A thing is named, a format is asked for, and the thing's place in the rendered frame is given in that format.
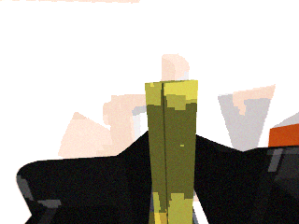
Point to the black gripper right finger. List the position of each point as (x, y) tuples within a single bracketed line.
[(233, 186)]

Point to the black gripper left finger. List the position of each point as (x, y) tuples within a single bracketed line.
[(123, 180)]

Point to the yellow shaft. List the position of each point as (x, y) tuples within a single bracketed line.
[(172, 115)]

